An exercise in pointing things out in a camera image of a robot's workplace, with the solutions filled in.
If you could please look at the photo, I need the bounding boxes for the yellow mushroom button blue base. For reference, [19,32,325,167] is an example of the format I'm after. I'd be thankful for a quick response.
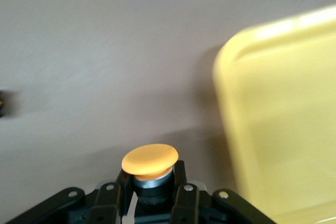
[121,144,180,206]

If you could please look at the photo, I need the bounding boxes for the brown table cover sheet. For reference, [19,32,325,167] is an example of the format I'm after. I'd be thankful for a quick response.
[0,0,336,224]

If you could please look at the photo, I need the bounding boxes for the yellow plastic tray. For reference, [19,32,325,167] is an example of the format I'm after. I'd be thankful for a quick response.
[212,3,336,224]

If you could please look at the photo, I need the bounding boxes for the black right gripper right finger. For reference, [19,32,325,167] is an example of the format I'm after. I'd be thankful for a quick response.
[170,159,279,224]

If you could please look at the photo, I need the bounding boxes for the red button orange striped base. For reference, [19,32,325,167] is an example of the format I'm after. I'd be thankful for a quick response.
[0,90,15,118]

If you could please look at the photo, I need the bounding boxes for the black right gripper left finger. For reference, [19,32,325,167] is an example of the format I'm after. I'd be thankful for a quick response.
[5,167,134,224]

